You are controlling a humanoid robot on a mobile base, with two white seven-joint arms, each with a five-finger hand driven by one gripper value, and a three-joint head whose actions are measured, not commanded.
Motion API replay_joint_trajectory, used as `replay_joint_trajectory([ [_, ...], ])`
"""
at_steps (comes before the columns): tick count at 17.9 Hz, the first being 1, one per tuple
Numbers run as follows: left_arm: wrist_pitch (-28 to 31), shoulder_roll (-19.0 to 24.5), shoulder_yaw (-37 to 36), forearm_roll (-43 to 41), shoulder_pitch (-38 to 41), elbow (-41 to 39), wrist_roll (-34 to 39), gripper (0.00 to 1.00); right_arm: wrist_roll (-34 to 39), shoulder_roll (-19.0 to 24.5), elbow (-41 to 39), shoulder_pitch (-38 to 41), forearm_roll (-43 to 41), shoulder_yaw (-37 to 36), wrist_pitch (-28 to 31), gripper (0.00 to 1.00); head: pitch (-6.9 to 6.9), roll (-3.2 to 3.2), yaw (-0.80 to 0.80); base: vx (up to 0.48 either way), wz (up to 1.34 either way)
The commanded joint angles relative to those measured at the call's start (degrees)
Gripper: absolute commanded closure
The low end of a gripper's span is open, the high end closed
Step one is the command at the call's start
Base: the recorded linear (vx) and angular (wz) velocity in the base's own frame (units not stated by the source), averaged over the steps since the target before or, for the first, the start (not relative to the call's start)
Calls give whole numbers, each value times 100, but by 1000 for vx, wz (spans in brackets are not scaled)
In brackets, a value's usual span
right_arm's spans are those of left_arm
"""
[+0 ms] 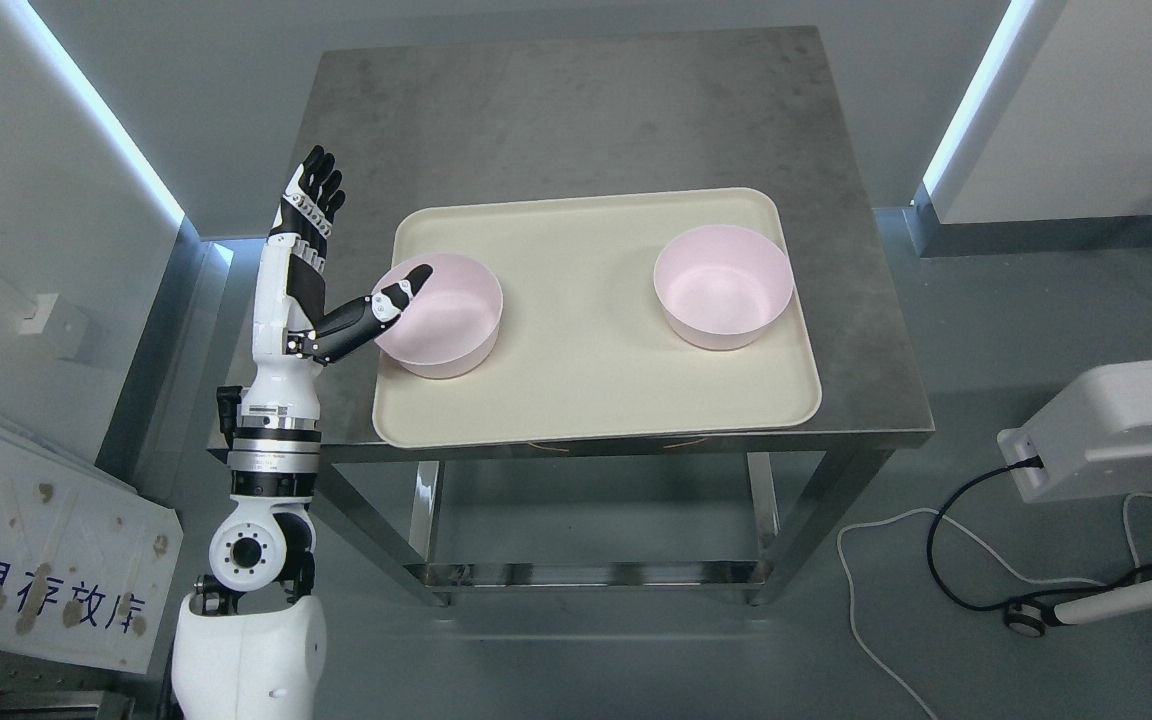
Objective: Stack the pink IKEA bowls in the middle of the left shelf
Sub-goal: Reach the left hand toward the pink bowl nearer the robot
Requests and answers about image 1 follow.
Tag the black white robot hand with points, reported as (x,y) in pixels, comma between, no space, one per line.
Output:
(290,318)

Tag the pink bowl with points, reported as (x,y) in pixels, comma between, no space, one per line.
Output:
(453,321)
(722,286)

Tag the white machine on stand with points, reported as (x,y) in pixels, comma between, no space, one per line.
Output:
(1093,439)

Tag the cream plastic tray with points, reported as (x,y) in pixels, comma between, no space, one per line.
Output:
(584,349)

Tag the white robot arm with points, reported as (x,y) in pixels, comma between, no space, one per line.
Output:
(250,640)

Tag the steel table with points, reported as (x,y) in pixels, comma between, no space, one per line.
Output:
(432,125)

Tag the white wall box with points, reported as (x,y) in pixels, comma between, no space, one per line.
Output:
(57,325)

